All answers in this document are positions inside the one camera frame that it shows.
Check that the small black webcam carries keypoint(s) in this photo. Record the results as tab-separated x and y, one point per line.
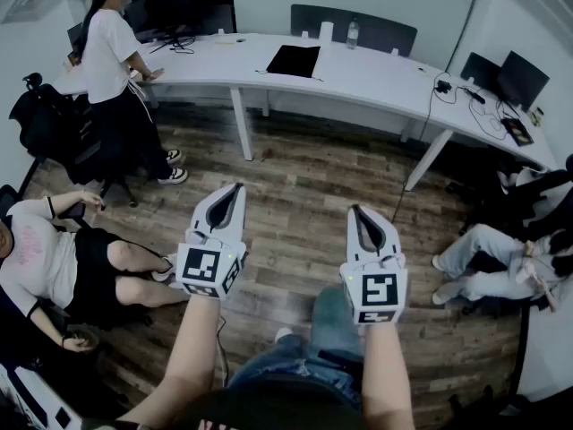
443	86

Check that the person's left forearm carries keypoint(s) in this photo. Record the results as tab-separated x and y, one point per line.
188	347

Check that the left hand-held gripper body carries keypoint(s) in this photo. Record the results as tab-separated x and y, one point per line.
197	267

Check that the large black monitor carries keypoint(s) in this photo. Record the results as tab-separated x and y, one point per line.
179	14

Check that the black office chair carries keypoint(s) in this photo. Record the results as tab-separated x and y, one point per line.
53	132
537	195

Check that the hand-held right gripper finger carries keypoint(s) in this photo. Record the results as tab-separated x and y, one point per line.
353	240
390	238

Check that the person's legs in blue jeans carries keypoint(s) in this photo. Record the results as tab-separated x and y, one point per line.
309	361

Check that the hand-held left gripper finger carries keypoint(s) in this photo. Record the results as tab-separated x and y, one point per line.
239	222
200	211

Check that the clear water bottle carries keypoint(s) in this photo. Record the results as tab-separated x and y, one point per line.
353	34

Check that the dark desk partition panel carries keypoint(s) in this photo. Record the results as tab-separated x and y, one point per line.
380	29

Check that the person's black shirt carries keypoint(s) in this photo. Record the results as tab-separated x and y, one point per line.
268	406

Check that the black computer monitor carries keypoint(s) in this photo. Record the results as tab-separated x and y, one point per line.
521	79
479	72

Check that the person's right forearm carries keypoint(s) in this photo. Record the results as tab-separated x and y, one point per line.
387	374

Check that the black tablet with colourful screen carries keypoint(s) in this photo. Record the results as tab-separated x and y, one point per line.
518	131

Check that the person's white shoe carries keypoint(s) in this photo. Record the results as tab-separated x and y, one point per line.
283	333

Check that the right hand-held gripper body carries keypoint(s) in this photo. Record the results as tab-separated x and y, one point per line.
378	289

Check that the long white desk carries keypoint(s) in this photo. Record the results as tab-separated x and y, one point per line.
358	79

